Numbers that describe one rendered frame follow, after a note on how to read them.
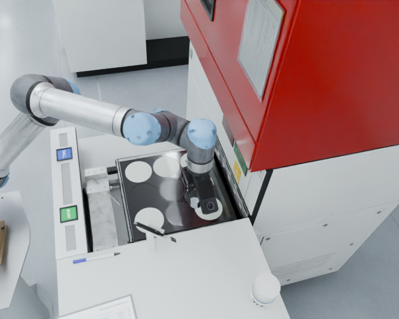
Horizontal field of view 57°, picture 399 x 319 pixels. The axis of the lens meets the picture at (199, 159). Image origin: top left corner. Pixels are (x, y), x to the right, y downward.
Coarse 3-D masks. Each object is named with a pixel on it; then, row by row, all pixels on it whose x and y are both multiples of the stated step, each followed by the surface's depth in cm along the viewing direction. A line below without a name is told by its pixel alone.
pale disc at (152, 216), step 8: (144, 208) 131; (152, 208) 131; (136, 216) 129; (144, 216) 129; (152, 216) 129; (160, 216) 130; (144, 224) 127; (152, 224) 127; (160, 224) 128; (144, 232) 125
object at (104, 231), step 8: (88, 184) 138; (96, 184) 139; (96, 200) 134; (104, 200) 134; (96, 208) 132; (104, 208) 132; (112, 208) 133; (96, 216) 130; (104, 216) 130; (112, 216) 130; (96, 224) 128; (104, 224) 128; (112, 224) 129; (96, 232) 126; (104, 232) 126; (112, 232) 127; (96, 240) 125; (104, 240) 125; (112, 240) 125
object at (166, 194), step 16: (128, 160) 144; (144, 160) 145; (160, 176) 140; (176, 176) 141; (128, 192) 135; (144, 192) 135; (160, 192) 136; (176, 192) 136; (128, 208) 131; (160, 208) 132; (176, 208) 132; (192, 208) 133; (224, 208) 133; (176, 224) 128; (192, 224) 128; (208, 224) 129
